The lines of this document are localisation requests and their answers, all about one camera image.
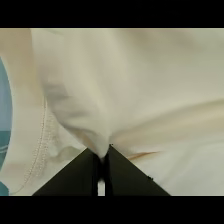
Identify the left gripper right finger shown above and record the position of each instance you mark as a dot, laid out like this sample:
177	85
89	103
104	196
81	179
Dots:
131	176

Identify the cream shirt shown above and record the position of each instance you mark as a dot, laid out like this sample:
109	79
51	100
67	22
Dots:
140	83

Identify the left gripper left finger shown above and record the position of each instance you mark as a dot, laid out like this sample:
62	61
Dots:
75	176

